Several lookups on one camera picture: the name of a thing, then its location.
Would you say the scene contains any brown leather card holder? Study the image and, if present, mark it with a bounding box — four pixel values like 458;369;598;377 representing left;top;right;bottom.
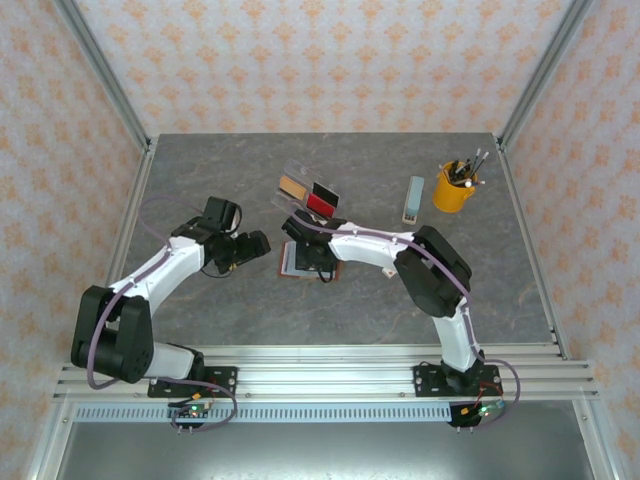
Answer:
277;241;344;283

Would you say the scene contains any black credit card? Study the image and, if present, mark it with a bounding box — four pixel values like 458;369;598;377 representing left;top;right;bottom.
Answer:
310;181;341;209

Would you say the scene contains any gold credit card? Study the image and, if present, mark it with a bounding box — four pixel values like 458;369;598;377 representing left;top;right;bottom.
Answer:
278;174;308;201

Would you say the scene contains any clear acrylic card stand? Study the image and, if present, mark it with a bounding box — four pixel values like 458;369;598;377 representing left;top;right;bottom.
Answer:
269;158;342;234

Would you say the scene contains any light blue rectangular case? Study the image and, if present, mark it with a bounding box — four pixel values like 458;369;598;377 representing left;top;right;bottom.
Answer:
401;175;427;227

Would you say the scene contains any yellow pen cup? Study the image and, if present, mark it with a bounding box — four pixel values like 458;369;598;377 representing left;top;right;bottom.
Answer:
431;159;479;214

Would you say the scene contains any small controller circuit board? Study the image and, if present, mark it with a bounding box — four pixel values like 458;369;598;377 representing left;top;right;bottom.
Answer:
449;399;506;431
167;399;216;434

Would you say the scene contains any grey metal shelf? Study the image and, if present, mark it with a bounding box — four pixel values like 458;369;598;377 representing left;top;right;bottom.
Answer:
52;421;604;480

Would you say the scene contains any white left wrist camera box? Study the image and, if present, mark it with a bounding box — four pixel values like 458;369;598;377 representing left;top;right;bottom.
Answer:
225;203;245;236

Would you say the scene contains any aluminium table side rail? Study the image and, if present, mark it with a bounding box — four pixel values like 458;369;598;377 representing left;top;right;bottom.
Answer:
77;137;160;364
494;137;572;362

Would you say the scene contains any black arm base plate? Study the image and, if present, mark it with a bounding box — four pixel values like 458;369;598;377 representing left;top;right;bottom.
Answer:
412;364;501;399
147;365;239;399

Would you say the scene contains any wide aluminium mounting rail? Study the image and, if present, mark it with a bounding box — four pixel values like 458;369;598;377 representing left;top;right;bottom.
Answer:
52;343;601;402

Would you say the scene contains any grey slotted cable duct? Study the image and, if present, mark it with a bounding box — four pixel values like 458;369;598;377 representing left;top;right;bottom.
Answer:
73;405;454;424

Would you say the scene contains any aluminium frame post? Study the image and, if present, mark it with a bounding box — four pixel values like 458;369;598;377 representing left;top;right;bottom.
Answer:
497;0;597;151
53;0;152;151

